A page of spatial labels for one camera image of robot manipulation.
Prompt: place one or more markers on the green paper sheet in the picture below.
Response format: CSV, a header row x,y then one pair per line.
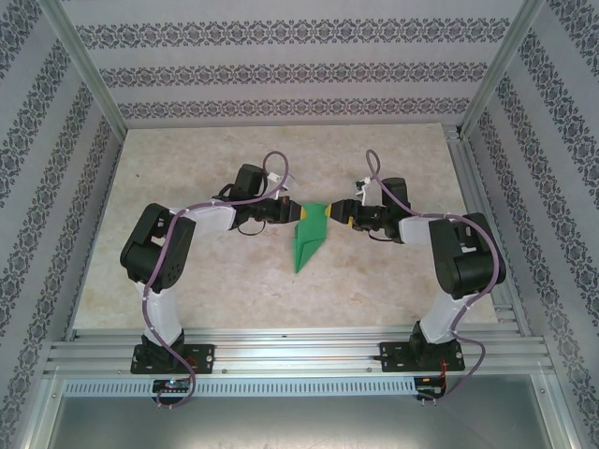
x,y
309,238

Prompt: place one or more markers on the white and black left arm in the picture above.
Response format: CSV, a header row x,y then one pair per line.
x,y
161,313

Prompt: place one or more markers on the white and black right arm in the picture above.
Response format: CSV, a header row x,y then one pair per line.
x,y
440,318

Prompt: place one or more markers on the right controller board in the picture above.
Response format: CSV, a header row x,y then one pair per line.
x,y
428,384

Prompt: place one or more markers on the controller board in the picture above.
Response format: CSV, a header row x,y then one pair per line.
x,y
173,384
428,384

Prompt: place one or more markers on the left controller board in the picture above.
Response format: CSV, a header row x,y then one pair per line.
x,y
173,384

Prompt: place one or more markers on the grey metal panel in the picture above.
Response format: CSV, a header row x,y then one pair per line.
x,y
299,425

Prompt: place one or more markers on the aluminium side rail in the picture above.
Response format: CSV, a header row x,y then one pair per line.
x,y
486,243

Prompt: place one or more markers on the aluminium mounting rail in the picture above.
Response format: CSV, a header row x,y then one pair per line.
x,y
299,351

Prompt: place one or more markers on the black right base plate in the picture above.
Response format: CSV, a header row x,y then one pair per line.
x,y
390,355

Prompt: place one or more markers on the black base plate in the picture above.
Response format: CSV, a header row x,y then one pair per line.
x,y
206,355
390,355

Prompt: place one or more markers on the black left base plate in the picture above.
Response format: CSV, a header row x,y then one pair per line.
x,y
206,355

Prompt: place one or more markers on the aluminium frame post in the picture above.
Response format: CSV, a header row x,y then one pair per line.
x,y
84,61
503,61

